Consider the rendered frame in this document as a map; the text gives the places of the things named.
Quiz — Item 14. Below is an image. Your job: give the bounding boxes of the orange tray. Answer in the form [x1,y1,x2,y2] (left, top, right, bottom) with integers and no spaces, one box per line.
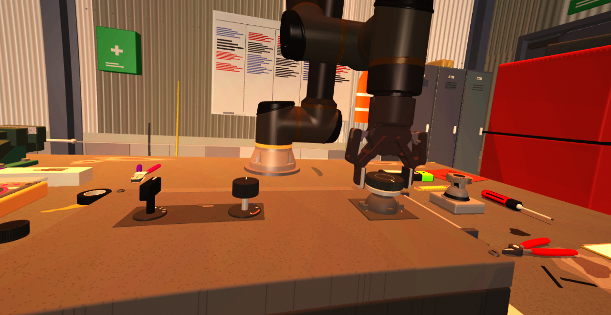
[0,180,49,218]

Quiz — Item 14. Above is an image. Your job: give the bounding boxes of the grey locker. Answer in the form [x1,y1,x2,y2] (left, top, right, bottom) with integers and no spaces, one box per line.
[427,66,468,168]
[413,64,442,165]
[453,70,494,176]

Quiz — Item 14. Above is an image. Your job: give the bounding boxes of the black tape roll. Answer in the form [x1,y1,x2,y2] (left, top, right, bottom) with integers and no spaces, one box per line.
[76,189,113,206]

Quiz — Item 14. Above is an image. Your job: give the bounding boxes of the green first aid sign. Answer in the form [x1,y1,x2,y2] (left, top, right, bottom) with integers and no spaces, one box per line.
[96,25,143,76]

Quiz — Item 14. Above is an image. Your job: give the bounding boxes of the green wall sign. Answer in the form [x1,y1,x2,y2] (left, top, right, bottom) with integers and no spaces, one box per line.
[567,0,611,16]

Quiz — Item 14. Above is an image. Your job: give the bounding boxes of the dark door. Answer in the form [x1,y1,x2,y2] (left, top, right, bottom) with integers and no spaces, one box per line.
[513,11,611,63]

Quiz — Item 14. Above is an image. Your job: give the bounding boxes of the black heater knob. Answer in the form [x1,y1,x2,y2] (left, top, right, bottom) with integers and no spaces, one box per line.
[228,177,262,219]

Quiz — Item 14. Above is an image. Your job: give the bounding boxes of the orange striped barrel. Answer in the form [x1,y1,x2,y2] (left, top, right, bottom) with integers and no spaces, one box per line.
[353,69,373,125]

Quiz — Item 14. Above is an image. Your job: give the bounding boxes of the black ribbed disc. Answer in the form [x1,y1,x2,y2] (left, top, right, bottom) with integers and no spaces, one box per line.
[0,220,31,244]

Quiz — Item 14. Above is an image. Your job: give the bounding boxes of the red tool cabinet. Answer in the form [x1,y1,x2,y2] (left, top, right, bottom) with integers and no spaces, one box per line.
[479,44,611,216]

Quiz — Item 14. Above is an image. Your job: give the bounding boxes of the white flat box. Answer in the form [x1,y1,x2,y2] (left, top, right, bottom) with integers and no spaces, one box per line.
[0,166,94,187]

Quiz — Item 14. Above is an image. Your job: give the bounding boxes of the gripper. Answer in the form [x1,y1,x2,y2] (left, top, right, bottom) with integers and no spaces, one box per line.
[346,93,429,186]

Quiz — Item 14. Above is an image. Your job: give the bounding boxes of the red handle pliers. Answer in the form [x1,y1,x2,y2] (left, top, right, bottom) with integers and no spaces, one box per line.
[501,237,579,258]

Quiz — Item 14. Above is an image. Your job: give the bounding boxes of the pink handle brush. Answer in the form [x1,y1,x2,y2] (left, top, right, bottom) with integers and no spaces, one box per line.
[130,163,162,183]

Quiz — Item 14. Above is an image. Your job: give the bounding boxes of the white notice board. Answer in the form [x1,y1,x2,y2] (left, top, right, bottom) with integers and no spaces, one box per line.
[211,10,356,117]

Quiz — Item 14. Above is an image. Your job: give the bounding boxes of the grey vent nozzle black ring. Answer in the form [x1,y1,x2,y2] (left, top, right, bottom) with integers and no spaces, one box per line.
[358,171,407,216]

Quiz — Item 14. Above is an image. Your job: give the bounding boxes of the red handle screwdriver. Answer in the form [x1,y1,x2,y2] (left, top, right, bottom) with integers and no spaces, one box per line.
[481,189,555,221]

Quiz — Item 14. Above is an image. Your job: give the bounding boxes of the yellow paper sheet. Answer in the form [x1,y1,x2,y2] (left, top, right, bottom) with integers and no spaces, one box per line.
[580,243,611,260]

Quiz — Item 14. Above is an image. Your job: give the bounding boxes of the black fan switch lever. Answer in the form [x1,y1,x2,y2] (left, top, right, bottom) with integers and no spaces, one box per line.
[133,177,168,222]

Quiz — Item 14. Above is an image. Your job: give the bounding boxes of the green bench vise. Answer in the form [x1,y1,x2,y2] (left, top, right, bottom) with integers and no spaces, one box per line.
[0,125,77,168]

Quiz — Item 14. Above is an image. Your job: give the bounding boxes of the yellow green highlighter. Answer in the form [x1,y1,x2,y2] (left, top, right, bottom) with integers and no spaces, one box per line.
[379,169,434,183]

